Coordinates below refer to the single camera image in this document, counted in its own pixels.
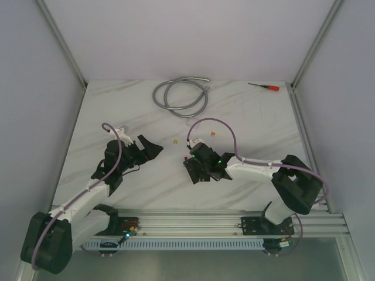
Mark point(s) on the perforated cable duct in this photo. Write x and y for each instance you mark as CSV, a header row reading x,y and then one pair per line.
x,y
156,244

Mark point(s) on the red handled screwdriver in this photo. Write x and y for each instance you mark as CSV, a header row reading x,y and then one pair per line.
x,y
269,87

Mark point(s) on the black fuse box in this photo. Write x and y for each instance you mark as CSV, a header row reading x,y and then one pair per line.
x,y
198,173

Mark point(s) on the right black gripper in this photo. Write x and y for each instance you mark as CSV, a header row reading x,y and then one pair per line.
x,y
190,164

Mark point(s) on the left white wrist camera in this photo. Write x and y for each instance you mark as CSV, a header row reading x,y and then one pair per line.
x,y
122,136

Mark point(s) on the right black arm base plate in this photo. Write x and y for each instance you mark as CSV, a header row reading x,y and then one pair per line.
x,y
259,226

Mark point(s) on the aluminium rail frame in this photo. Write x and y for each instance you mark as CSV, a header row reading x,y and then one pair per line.
x,y
213,224

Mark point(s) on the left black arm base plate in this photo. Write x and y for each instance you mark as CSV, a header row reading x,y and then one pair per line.
x,y
126,225

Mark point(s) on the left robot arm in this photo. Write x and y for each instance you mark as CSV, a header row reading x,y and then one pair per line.
x,y
52,237

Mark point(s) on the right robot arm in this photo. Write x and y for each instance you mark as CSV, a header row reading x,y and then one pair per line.
x,y
297,187

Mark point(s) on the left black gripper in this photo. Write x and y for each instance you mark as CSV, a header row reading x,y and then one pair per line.
x,y
140,153

